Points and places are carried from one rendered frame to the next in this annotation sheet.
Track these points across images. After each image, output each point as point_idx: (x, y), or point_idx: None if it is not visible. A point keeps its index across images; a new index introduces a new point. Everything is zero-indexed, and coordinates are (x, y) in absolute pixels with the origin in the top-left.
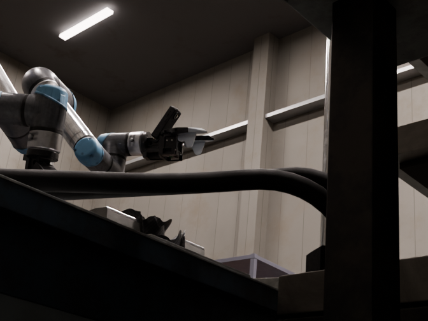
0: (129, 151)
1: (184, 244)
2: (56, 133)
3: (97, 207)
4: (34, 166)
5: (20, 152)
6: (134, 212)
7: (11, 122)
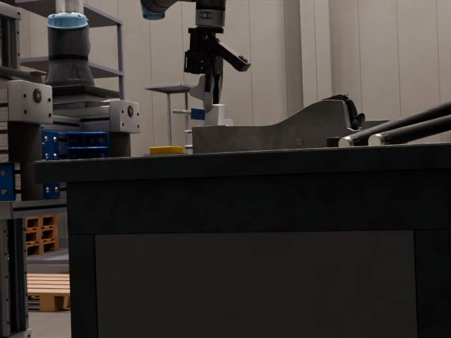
0: None
1: (356, 112)
2: (225, 11)
3: (329, 100)
4: (210, 43)
5: (150, 13)
6: (342, 97)
7: (181, 0)
